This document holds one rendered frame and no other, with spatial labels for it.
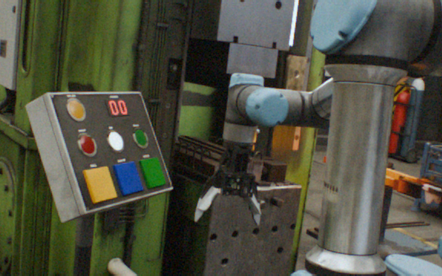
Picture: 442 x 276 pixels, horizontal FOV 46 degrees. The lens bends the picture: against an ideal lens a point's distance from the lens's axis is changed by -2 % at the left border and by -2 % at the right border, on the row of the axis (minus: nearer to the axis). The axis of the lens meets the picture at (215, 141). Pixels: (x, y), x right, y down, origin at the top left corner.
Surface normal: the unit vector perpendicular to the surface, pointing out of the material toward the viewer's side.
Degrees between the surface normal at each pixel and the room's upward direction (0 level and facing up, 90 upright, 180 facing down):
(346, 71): 132
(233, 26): 90
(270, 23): 90
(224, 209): 90
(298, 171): 90
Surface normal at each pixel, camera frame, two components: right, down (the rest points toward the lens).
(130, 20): 0.58, 0.20
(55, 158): -0.49, 0.08
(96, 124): 0.81, -0.33
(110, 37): -0.80, -0.02
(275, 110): 0.30, 0.19
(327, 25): -0.93, -0.19
